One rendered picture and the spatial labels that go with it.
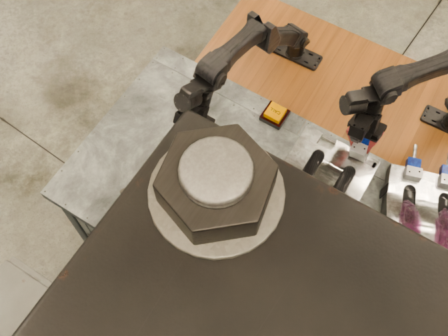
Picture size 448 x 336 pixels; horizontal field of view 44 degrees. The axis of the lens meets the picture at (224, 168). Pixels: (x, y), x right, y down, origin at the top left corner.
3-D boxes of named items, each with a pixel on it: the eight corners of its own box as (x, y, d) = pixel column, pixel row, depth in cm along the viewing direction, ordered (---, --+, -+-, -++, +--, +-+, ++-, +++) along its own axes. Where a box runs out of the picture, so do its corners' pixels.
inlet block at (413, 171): (405, 147, 182) (410, 139, 177) (420, 151, 181) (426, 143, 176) (401, 182, 176) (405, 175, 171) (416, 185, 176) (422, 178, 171)
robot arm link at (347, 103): (346, 125, 154) (363, 100, 144) (335, 100, 158) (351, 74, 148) (382, 119, 158) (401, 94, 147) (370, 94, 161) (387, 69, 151)
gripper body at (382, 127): (378, 141, 160) (385, 121, 155) (345, 127, 163) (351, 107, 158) (386, 130, 164) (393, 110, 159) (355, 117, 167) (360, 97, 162)
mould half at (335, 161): (303, 137, 186) (309, 117, 174) (373, 174, 180) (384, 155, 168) (226, 259, 168) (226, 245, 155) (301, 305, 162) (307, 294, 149)
